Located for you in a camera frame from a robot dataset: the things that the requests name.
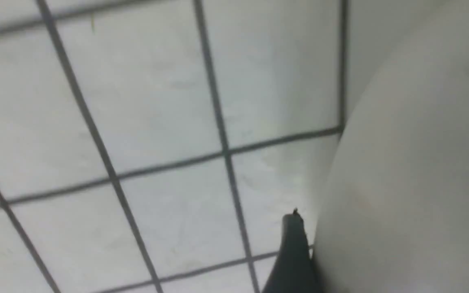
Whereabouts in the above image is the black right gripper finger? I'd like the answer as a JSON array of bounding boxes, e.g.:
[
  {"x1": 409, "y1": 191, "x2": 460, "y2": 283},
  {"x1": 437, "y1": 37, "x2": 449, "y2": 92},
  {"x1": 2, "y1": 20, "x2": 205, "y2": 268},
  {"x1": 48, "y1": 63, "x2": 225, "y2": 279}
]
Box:
[{"x1": 262, "y1": 208, "x2": 318, "y2": 293}]

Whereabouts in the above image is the white radish with leaves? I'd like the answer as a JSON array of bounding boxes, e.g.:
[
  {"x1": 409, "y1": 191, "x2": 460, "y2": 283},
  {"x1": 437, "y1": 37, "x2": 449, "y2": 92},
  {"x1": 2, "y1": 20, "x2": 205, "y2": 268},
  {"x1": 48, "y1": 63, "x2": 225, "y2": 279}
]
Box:
[{"x1": 314, "y1": 0, "x2": 469, "y2": 293}]

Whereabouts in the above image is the white checkered tablecloth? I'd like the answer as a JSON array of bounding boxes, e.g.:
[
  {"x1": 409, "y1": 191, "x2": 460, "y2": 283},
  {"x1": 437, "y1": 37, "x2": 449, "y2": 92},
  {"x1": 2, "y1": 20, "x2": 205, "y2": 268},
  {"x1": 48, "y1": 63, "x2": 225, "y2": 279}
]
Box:
[{"x1": 0, "y1": 0, "x2": 447, "y2": 293}]

